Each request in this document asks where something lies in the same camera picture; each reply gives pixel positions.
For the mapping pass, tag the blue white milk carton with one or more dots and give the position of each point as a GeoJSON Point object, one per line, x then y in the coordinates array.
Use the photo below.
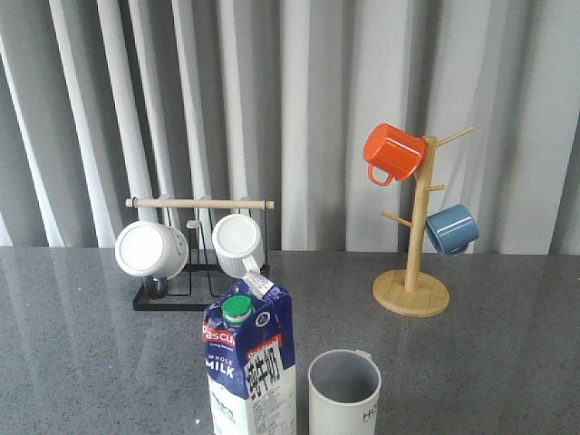
{"type": "Point", "coordinates": [250, 359]}

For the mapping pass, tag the grey white cup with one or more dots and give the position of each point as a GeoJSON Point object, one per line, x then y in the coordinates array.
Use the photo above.
{"type": "Point", "coordinates": [344, 389]}

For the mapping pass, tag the white ribbed mug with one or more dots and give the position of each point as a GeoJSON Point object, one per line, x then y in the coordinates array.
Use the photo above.
{"type": "Point", "coordinates": [238, 244]}

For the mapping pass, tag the orange mug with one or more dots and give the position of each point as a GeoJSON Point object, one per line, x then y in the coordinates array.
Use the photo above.
{"type": "Point", "coordinates": [391, 154]}

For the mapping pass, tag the wooden mug tree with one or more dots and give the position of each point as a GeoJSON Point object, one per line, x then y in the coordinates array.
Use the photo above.
{"type": "Point", "coordinates": [409, 291]}

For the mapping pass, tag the white smooth mug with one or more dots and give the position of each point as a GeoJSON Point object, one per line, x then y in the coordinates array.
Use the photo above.
{"type": "Point", "coordinates": [146, 248]}

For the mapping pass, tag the blue mug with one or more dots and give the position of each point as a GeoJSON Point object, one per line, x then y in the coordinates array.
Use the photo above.
{"type": "Point", "coordinates": [452, 230]}

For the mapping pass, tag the grey white curtain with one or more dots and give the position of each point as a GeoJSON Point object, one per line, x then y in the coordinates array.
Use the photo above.
{"type": "Point", "coordinates": [105, 100]}

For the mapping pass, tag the black wire mug rack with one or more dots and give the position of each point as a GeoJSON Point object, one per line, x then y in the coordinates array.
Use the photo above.
{"type": "Point", "coordinates": [202, 280]}

